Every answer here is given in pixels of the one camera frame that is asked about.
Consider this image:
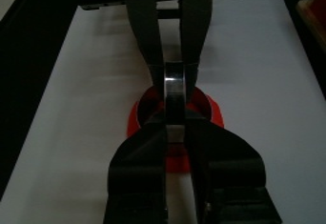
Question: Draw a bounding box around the wooden drawer box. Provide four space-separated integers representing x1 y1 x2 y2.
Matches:
294 0 326 53

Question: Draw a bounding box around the round metal dough cutter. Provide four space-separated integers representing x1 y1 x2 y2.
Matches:
136 61 214 131

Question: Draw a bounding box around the flat red dough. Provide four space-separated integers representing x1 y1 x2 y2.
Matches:
124 87 226 174

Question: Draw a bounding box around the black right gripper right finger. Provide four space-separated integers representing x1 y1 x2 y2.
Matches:
184 109 284 224

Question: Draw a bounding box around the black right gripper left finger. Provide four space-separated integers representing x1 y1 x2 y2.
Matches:
101 112 170 224

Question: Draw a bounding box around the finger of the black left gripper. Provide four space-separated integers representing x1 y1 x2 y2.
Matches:
178 0 214 92
123 0 168 99

